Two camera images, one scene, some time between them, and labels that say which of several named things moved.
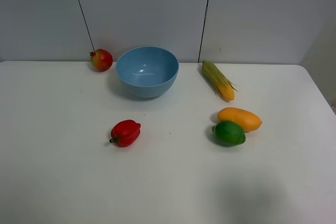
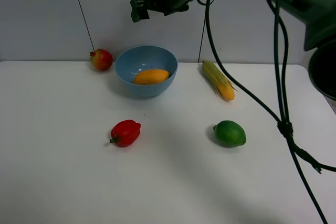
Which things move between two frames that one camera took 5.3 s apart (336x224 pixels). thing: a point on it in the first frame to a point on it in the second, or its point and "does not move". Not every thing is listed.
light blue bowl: [146, 72] does not move
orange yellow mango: [249, 120] to [151, 76]
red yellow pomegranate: [101, 60] does not move
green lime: [229, 133] does not move
